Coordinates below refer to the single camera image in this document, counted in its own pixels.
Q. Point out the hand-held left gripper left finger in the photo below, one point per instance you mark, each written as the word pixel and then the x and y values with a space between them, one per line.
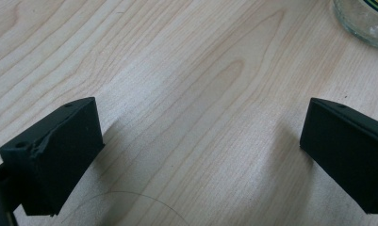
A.
pixel 56 163

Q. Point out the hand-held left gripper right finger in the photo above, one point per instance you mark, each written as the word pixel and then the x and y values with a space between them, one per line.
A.
pixel 350 157

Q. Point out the clear glass jar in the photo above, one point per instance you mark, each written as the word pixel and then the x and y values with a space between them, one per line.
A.
pixel 364 22

